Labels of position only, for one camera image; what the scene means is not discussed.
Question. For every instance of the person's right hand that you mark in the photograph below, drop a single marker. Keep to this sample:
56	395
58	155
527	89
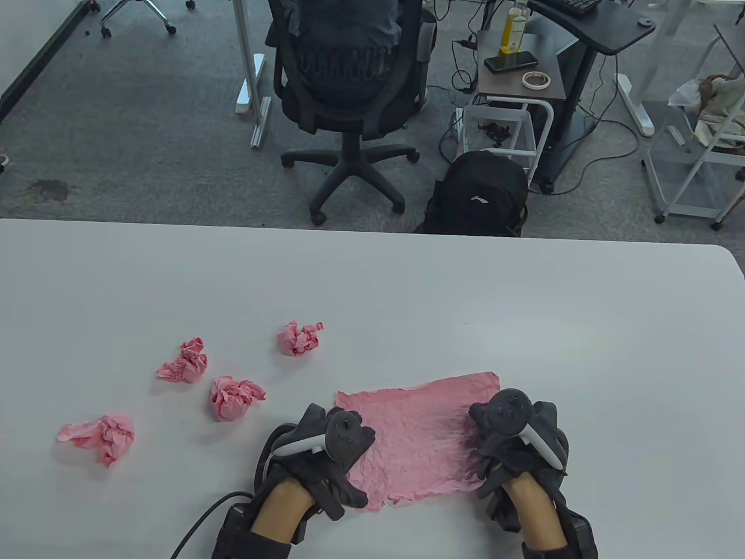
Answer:
500	454

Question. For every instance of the person's left hand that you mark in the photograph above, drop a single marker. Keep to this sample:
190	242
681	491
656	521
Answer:
308	419

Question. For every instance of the pink wrinkled paper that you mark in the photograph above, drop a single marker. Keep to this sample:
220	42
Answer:
419	442
187	364
230	399
298	340
107	437

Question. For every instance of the person's right forearm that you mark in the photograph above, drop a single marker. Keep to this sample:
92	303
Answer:
532	512

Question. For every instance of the person's left forearm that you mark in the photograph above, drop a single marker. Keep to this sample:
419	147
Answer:
279	512

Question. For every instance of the black left hand controller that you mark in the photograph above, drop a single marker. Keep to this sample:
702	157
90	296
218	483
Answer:
343	434

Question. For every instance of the black hand controller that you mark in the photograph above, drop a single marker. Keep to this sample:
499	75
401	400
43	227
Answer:
509	410
343	434

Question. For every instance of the black right hand controller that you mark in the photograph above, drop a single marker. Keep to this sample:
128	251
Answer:
509	410

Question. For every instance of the black backpack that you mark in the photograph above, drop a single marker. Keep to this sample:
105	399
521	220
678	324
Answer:
477	186

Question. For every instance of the black mesh office chair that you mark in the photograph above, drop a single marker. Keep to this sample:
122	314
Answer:
343	116

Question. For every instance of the small black gadget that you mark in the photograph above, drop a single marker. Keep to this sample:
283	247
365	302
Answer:
495	133

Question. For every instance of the white power strip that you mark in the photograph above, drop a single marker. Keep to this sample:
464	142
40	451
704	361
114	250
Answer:
460	125

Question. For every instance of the white wheeled shelf cart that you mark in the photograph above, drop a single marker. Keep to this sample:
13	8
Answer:
698	186

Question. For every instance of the white desk leg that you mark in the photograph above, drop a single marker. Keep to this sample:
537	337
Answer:
634	105
247	58

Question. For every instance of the white tape roll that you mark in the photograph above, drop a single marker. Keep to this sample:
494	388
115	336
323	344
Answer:
525	81

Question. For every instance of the black smartphone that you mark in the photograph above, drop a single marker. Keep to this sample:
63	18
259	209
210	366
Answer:
511	62

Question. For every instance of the beige cloth bundle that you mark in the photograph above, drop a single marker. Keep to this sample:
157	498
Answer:
722	105

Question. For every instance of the yellow liquid bottle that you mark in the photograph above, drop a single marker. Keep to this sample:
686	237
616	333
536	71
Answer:
514	32

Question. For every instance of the chrome base office chair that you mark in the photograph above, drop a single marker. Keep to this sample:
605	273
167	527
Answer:
154	9

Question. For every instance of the black standing desk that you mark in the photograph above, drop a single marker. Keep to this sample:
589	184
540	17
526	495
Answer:
611	29

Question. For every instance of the black keyboard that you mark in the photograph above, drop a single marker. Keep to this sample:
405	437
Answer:
576	6

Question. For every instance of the grey side table white frame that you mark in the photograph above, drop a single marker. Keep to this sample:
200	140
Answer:
506	84

